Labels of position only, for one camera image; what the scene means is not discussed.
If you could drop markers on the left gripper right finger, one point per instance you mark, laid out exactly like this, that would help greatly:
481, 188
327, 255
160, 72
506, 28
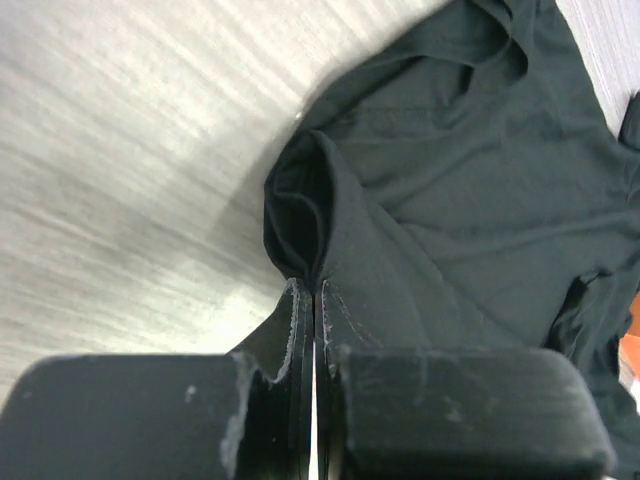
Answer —
389, 413

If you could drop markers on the orange compartment tray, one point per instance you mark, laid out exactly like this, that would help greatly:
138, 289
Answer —
629, 348

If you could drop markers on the black t shirt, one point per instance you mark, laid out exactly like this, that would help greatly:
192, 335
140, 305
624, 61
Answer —
461, 188

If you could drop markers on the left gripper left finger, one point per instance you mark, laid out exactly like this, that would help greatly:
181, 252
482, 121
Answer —
245, 414

